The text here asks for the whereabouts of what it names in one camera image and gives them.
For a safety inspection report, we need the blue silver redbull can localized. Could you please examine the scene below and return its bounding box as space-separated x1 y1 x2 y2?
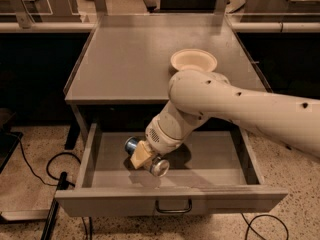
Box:
124 136 171 178

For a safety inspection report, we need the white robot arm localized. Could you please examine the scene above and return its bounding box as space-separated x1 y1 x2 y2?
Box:
130 69 320 176

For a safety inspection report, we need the black metal drawer handle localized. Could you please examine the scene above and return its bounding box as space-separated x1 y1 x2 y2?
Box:
155 199 193 215

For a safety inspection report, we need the grey background table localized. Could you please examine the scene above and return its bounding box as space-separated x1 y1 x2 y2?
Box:
0 0 107 29
228 0 320 22

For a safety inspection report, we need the grey cabinet with counter top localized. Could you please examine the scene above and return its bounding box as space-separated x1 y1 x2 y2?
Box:
65 14 265 137

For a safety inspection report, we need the black floor cable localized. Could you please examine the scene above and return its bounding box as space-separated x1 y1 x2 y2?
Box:
240 212 290 240
6 131 82 188

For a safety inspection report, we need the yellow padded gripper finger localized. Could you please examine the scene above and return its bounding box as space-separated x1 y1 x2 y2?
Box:
130 141 156 169

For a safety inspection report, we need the open grey top drawer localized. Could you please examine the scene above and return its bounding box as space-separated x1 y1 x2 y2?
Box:
55 123 288 217

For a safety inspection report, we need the dark object at left edge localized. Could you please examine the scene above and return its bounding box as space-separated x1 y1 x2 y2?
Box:
0 108 23 173

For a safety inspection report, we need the grey background table right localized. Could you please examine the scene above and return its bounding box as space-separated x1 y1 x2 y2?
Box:
228 0 320 22

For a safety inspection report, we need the white paper bowl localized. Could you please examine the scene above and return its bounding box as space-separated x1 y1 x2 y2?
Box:
170 49 218 72

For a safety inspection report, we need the white horizontal rail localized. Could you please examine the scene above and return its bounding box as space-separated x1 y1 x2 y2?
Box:
0 22 320 33

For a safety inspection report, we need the black floor cable right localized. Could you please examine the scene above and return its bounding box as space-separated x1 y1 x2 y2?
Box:
240 212 290 240

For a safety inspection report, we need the grey background table left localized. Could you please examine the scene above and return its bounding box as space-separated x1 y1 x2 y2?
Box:
0 0 107 29

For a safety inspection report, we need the black floor cable left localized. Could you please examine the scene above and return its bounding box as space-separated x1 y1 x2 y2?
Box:
6 131 82 188

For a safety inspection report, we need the black power strip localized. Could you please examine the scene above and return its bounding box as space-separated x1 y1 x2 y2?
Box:
40 172 68 240

